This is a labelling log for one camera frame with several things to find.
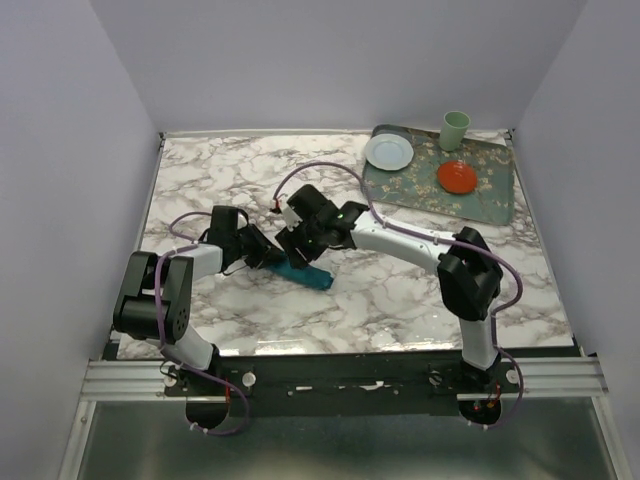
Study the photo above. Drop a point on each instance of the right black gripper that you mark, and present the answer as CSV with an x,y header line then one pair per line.
x,y
290,240

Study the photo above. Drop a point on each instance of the red small bowl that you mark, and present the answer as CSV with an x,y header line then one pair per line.
x,y
457,178

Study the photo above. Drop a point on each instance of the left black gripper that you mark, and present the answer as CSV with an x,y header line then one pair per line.
x,y
267,252

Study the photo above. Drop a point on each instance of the light blue small plate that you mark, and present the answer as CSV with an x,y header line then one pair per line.
x,y
388,152

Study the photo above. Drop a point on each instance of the aluminium frame rail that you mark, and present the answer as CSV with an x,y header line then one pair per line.
x,y
123,381

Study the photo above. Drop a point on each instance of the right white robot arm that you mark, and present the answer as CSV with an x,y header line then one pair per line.
x,y
469,278

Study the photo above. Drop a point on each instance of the light green cup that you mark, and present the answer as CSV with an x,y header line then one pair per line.
x,y
454,127

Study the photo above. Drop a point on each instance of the teal cloth napkin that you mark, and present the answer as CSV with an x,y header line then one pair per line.
x,y
310,277

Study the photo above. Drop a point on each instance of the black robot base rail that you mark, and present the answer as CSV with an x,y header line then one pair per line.
x,y
432,382

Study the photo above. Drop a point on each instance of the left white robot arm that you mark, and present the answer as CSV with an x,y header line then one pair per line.
x,y
154,301

